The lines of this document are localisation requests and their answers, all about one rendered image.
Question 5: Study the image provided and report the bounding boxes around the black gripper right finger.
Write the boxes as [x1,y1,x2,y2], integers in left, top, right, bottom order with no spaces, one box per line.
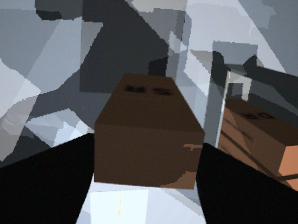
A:
[196,143,298,224]

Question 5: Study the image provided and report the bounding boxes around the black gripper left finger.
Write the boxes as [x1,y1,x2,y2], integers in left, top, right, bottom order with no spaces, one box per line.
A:
[0,133,94,224]

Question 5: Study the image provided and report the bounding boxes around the brown box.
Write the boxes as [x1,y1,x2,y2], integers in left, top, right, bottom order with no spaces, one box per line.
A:
[93,73,205,190]
[217,131,298,190]
[221,97,298,177]

